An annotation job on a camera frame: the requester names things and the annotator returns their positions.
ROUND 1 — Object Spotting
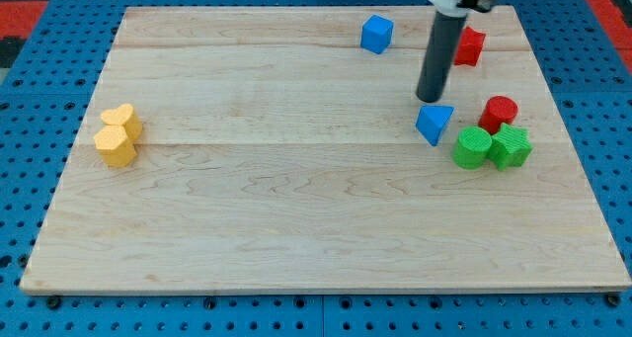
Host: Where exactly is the red cylinder block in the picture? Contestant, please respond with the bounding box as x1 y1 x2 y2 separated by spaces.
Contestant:
478 96 518 134

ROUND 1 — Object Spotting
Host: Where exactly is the green star block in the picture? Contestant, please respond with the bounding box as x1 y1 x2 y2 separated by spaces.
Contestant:
488 123 533 171

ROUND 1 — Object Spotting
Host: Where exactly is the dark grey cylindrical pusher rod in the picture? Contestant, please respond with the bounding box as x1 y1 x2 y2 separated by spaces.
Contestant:
416 11 467 103

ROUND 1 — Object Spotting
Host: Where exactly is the blue cube block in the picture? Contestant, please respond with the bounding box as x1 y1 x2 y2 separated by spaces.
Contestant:
360 15 394 54

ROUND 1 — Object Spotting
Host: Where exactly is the blue triangle block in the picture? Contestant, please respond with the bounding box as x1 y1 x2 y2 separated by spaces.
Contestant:
415 105 454 146

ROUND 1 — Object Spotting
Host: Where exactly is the yellow hexagon block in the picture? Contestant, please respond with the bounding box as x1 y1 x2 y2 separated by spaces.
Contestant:
93 126 137 167

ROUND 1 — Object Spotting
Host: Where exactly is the green cylinder block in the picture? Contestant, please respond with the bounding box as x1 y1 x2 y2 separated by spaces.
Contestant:
451 126 493 170

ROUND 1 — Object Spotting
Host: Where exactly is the red star block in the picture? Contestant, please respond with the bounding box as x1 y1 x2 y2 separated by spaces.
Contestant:
453 26 487 66

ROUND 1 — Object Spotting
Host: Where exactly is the wooden board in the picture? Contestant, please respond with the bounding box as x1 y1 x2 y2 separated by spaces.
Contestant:
21 6 631 295

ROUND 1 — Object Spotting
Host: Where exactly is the yellow heart block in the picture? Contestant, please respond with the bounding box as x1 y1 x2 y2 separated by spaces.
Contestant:
100 103 143 141

